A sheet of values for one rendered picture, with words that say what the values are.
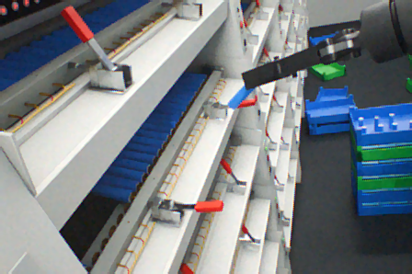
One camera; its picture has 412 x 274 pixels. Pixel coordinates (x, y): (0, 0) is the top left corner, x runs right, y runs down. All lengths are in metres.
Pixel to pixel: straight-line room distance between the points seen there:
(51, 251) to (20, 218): 0.04
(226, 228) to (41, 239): 0.48
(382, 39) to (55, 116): 0.37
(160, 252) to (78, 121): 0.20
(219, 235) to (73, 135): 0.44
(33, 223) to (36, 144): 0.08
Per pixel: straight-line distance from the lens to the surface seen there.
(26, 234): 0.25
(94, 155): 0.30
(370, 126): 1.57
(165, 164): 0.50
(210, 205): 0.42
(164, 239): 0.44
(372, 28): 0.46
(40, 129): 0.32
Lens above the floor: 1.25
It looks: 30 degrees down
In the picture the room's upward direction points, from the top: 17 degrees counter-clockwise
